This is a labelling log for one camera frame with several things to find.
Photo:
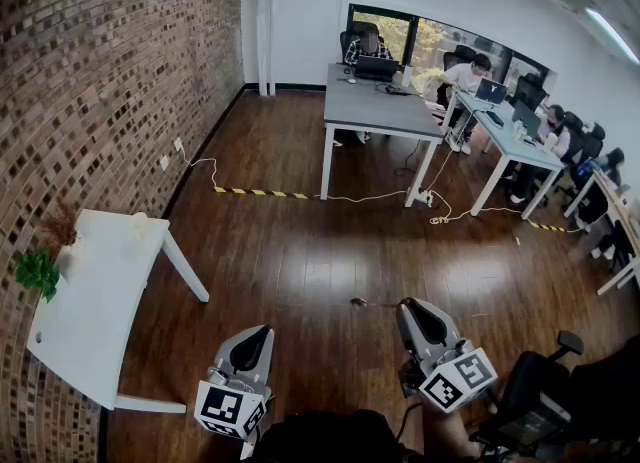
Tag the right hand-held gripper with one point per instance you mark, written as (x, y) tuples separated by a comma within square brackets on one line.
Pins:
[(460, 378)]

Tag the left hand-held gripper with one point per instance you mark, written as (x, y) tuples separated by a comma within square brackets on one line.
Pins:
[(225, 406)]

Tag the small green round object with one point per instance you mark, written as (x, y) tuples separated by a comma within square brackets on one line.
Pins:
[(140, 223)]

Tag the person's right forearm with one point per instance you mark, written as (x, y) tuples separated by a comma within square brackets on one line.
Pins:
[(450, 433)]

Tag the small dark floor scrap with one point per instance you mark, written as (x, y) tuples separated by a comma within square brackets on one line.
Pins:
[(358, 302)]

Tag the black office chair with armrest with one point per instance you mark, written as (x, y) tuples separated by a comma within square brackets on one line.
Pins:
[(530, 401)]

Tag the person's black clothing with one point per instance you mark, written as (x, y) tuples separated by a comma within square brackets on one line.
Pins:
[(340, 438)]

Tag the white power strip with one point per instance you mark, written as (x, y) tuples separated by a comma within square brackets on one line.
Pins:
[(422, 196)]

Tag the yellow black hazard floor strip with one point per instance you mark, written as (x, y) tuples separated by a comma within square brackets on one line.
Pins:
[(260, 192), (547, 227)]

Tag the white rectangular table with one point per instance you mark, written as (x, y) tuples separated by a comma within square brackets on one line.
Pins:
[(95, 301)]

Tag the pale blue top desk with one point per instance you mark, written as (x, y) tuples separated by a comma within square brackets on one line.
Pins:
[(505, 136)]

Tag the brown dried potted plant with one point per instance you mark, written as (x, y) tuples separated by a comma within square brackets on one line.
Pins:
[(61, 228)]

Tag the grey top desk white legs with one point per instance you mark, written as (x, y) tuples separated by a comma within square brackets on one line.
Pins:
[(375, 106)]

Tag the green leafy potted plant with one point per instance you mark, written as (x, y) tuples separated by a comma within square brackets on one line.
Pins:
[(36, 271)]

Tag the wooden top desk white legs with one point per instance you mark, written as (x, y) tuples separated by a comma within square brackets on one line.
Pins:
[(622, 211)]

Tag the dark computer monitor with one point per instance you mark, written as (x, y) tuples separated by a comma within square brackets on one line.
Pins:
[(526, 120)]

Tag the laptop with white lid mark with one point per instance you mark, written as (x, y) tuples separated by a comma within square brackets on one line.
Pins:
[(491, 90)]

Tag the black open laptop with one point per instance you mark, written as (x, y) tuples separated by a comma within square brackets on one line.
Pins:
[(376, 68)]

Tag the black framed window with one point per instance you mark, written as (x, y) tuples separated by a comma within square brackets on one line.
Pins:
[(430, 38)]

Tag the long ceiling light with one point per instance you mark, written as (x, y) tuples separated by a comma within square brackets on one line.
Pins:
[(611, 33)]

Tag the white empty wall socket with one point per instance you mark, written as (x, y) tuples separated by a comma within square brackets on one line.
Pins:
[(164, 162)]

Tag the white wall socket with plug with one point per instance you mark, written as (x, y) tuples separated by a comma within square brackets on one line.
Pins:
[(178, 143)]

